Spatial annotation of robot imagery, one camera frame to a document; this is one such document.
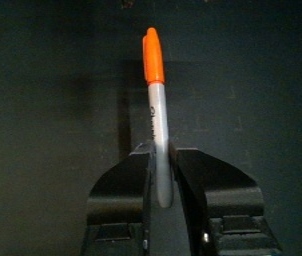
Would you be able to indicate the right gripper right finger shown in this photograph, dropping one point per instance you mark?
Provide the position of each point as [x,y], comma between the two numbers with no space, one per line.
[221,190]

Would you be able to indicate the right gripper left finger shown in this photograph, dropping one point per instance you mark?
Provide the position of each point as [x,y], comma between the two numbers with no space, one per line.
[115,190]

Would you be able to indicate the grey marker pen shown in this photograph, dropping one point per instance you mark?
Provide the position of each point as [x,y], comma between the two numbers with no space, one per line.
[154,56]

